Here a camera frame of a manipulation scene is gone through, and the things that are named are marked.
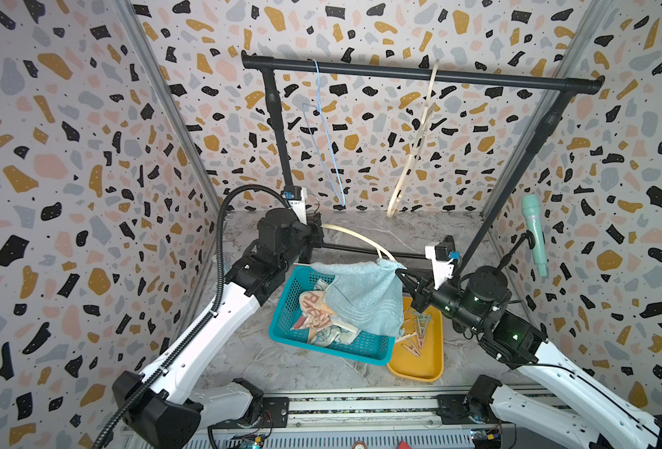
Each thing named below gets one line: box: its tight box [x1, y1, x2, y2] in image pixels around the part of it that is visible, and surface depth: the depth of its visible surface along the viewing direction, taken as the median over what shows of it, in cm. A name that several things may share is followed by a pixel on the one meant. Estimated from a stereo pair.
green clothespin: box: [413, 312, 432, 335], surface depth 89 cm
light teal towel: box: [310, 258, 407, 337], surface depth 76 cm
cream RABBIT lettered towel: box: [298, 289, 335, 341], surface depth 88 cm
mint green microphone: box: [520, 194, 548, 278], surface depth 80 cm
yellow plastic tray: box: [387, 296, 445, 383], surface depth 85 cm
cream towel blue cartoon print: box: [307, 322, 362, 348], surface depth 85 cm
